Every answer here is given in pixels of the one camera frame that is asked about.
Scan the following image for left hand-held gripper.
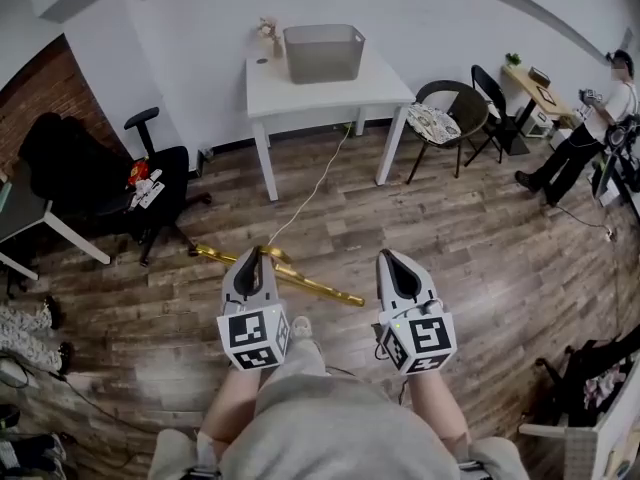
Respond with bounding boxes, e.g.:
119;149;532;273
216;246;291;372

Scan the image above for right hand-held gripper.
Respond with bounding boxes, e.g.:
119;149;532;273
373;248;459;377

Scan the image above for grey plastic bin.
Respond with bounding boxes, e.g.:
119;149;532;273
282;23;367;86

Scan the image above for person's left forearm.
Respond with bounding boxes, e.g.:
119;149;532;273
199;365;264;444

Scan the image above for person's right forearm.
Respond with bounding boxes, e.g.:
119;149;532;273
408;370;471;449

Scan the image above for white drawer cabinet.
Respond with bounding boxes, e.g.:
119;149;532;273
519;105;554;139

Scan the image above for person's beige shoe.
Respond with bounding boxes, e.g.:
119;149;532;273
289;315;315;342

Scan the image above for white remote and papers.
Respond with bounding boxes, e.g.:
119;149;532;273
132;168;166;210

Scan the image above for black office chair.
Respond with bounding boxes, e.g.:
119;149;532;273
19;106;212;268

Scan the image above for person's grey clothing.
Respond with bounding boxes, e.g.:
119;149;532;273
148;337;531;480

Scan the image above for patterned seat cushion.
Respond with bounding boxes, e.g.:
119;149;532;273
407;103;462;144

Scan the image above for white square table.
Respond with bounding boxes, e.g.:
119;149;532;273
244;42;417;203

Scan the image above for round dark wicker chair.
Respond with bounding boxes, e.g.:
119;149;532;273
405;80;490;185

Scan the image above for black folding chair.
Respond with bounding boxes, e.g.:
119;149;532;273
464;64;530;168

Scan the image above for light wooden side table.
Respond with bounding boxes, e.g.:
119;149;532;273
502;63;576;142

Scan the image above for white low cabinet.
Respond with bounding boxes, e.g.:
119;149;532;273
517;367;640;480

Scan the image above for dark desk with white legs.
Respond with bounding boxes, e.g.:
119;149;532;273
0;170;112;282

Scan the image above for pink flowers in vase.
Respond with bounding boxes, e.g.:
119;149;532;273
257;16;285;60

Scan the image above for white floor cable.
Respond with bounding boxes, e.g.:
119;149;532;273
268;123;351;247

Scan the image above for black floor cable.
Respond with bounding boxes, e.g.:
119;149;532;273
0;347;157;438

